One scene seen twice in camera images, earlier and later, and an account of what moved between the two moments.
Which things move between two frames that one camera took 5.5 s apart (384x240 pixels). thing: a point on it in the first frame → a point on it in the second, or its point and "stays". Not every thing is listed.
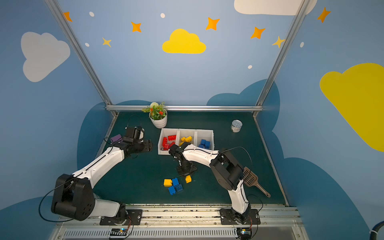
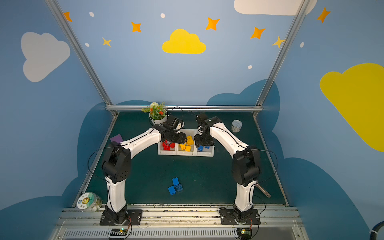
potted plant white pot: [158, 114] stays
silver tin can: [236, 125] stays
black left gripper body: [147, 145] → [175, 138]
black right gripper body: [185, 167] → [204, 140]
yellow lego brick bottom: [167, 182] → [190, 141]
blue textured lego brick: [179, 187] stays
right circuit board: [244, 233] stays
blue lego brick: [175, 181] stays
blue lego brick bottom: [172, 190] stays
